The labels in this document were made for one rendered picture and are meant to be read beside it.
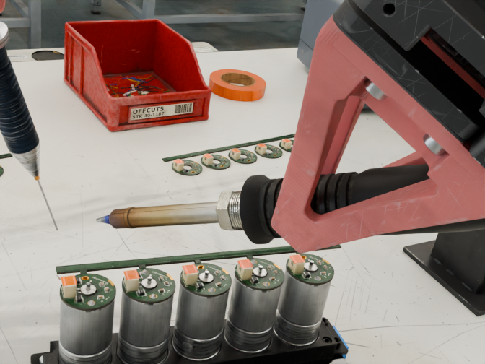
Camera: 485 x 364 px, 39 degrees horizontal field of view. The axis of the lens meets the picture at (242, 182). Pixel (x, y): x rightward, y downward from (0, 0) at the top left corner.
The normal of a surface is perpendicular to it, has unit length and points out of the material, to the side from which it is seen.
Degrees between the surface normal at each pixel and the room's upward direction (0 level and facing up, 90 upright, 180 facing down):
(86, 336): 90
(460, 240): 90
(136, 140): 0
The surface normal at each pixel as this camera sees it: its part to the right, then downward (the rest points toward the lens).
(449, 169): -0.59, 0.58
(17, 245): 0.14, -0.86
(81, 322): -0.04, 0.48
